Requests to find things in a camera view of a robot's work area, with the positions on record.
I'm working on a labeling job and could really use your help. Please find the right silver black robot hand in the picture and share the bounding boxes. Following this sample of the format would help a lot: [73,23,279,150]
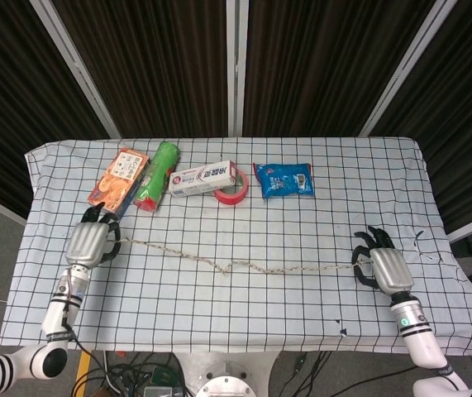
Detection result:
[351,226,415,295]

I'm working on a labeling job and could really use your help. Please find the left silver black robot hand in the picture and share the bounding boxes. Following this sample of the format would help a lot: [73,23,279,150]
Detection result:
[64,201,122,269]

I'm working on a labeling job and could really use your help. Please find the beige braided rope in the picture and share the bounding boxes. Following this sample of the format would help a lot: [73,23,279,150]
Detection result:
[113,237,375,277]

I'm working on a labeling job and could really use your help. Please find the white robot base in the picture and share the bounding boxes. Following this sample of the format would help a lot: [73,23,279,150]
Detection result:
[173,351,282,397]

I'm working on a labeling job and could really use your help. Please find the orange cracker box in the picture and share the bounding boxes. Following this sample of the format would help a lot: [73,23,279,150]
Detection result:
[87,147,150,219]

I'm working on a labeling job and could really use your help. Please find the green chips can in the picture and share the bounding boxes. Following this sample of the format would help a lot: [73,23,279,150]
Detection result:
[132,141,181,213]

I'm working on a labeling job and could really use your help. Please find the yellow floor strip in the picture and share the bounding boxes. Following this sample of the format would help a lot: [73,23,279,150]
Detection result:
[74,351,93,397]

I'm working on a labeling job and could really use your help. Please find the white toothpaste box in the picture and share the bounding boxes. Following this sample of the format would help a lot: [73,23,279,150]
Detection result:
[168,160,237,198]

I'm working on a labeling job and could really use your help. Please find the blue snack bag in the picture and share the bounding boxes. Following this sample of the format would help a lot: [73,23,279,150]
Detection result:
[252,161,315,200]

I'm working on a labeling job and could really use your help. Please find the red tape roll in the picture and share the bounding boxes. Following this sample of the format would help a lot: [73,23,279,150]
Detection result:
[213,167,250,206]

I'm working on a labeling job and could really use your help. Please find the white black checkered tablecloth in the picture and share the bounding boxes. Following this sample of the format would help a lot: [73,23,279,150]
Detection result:
[0,136,472,357]

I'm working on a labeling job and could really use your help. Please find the black floor cable bundle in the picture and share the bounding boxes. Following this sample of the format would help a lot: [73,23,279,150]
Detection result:
[72,351,189,397]

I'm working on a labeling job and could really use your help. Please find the grey metal partition post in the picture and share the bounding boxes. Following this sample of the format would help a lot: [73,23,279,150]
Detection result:
[358,0,459,137]
[226,0,250,138]
[28,0,122,140]

